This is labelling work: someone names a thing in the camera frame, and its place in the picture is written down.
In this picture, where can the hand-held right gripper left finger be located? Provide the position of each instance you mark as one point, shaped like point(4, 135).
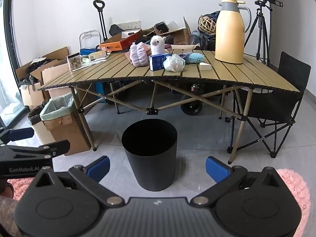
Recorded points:
point(98, 167)

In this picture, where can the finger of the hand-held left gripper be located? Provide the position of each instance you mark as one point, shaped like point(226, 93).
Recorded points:
point(37, 150)
point(21, 133)

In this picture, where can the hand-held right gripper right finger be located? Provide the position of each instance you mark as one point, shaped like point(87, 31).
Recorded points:
point(217, 169)

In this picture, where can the black round bin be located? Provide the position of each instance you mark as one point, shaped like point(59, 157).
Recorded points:
point(150, 163)

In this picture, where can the white foam piece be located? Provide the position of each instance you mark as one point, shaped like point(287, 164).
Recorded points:
point(205, 66)

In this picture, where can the clear plastic bag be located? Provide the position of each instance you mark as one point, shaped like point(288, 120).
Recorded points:
point(174, 64)

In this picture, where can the blue paper box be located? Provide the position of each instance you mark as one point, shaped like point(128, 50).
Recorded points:
point(156, 63)

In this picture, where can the lavender fluffy cloth bundle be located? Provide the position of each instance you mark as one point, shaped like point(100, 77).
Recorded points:
point(139, 54)

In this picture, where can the white alpaca plush toy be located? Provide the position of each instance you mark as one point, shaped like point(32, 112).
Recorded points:
point(158, 44)

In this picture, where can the white bin with black bag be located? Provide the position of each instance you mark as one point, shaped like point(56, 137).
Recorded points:
point(40, 135)

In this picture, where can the cardboard box with green liner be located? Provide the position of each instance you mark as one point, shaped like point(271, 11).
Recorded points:
point(66, 133)

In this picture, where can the small pale cardboard box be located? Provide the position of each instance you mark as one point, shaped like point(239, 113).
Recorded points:
point(29, 96)

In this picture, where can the large cardboard box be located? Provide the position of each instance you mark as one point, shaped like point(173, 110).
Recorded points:
point(55, 79)
point(59, 53)

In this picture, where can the dark clothes pile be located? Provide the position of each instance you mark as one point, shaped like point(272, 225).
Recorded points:
point(37, 67)

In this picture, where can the white paper sheet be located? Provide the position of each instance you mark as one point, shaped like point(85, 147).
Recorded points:
point(37, 59)

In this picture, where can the blue storage box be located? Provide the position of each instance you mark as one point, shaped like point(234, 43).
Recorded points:
point(101, 90)

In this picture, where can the pink fluffy rug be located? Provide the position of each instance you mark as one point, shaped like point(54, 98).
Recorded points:
point(296, 190)

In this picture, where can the red can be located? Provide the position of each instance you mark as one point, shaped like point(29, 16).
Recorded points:
point(195, 88)

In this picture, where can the clear jar of brown cubes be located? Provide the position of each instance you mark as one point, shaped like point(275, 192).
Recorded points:
point(74, 63)

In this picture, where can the tan slatted folding table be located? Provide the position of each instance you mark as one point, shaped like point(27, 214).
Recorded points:
point(234, 74)

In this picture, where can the printed paper leaflet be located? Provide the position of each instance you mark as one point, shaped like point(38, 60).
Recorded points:
point(95, 62)

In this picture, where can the blue carton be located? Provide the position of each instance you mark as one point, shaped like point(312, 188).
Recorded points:
point(86, 51)

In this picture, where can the yellow medicine box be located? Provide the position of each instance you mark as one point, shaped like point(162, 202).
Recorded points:
point(97, 54)

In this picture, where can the light blue plush toy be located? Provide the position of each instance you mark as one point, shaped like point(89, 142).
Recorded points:
point(196, 57)

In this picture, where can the black folding chair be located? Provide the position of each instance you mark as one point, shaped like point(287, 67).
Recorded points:
point(291, 74)

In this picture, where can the orange cardboard box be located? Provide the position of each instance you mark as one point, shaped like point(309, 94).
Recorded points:
point(116, 45)

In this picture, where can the pink satin cloth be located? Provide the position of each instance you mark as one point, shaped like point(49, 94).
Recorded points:
point(169, 47)

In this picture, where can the blue grey water bottle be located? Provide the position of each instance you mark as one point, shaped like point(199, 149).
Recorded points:
point(193, 37)

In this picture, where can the yellow thermos jug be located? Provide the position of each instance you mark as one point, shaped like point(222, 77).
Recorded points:
point(228, 34)

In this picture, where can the open brown cardboard box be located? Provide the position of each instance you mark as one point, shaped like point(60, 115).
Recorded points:
point(181, 35)

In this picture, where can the black cloth bag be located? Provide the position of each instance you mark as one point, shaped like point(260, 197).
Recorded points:
point(114, 30)

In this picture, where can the rattan ball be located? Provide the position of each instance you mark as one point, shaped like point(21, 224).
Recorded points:
point(206, 24)

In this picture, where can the dark blue bag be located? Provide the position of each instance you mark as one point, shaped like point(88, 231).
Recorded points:
point(214, 13)

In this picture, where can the black window frame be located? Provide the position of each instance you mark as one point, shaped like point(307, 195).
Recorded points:
point(10, 29)

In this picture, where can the silver folding metal frame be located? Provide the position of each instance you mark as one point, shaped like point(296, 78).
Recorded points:
point(82, 39)

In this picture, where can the white wall socket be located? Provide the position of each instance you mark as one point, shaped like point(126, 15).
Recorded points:
point(128, 25)
point(136, 24)
point(120, 26)

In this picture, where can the black camera tripod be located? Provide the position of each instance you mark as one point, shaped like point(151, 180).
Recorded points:
point(261, 29)

